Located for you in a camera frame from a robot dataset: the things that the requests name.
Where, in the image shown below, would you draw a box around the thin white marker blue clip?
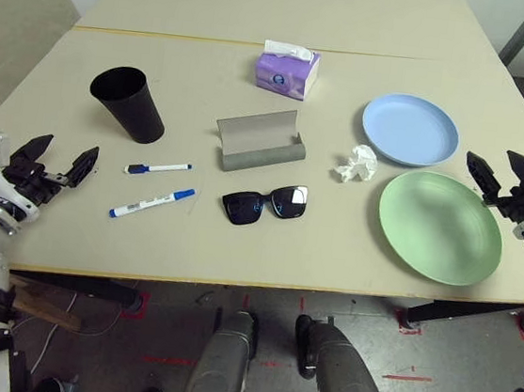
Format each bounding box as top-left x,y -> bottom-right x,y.
123,156 -> 195,182

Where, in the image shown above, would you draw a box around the black table foot bar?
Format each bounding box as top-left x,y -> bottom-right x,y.
401,290 -> 524,338
7,266 -> 147,311

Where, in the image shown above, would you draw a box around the white marker blue cap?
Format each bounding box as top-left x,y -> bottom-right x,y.
108,179 -> 197,227

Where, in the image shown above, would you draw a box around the grey robot left leg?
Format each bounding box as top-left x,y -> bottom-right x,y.
182,304 -> 262,392

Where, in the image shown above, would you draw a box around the black sunglasses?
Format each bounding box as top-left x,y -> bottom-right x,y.
218,176 -> 310,233

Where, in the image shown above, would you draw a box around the green plate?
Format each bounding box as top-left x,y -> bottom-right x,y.
371,165 -> 512,291

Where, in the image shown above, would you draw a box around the purple tissue pack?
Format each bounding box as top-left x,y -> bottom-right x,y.
251,38 -> 325,104

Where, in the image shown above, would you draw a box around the grey robot right leg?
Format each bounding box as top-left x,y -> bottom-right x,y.
287,311 -> 398,392

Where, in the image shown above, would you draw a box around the blue plate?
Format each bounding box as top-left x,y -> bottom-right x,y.
357,88 -> 465,174

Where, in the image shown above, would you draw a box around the grey glasses case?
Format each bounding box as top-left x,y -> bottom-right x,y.
210,101 -> 312,181

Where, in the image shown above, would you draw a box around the wooden plank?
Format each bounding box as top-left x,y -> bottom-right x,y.
3,274 -> 87,333

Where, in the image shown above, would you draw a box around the black plastic cup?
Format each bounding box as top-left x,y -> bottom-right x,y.
83,61 -> 173,147

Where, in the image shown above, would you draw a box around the white tissue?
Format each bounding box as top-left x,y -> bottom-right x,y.
328,140 -> 381,187

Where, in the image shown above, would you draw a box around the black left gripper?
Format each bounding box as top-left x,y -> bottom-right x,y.
0,129 -> 102,211

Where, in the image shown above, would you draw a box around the grey robot leg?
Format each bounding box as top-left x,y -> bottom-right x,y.
182,304 -> 262,392
287,311 -> 398,392

